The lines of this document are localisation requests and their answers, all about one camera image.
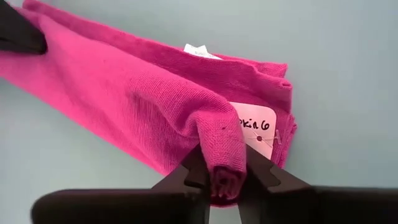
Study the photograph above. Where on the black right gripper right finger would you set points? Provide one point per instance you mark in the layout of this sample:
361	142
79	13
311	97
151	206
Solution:
311	205

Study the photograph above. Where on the white handwritten paper tag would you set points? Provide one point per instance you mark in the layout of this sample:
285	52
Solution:
259	124

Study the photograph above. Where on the green table mat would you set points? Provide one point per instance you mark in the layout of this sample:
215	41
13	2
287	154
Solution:
342	93

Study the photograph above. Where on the pink cloth towel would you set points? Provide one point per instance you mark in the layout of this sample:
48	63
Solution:
140	93

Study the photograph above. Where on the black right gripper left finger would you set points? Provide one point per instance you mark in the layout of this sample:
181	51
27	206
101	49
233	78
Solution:
140	205

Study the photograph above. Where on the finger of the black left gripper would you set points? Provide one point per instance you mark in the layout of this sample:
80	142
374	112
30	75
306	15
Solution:
18	31

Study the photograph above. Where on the white sewn care label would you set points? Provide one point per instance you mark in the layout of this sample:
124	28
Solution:
199	51

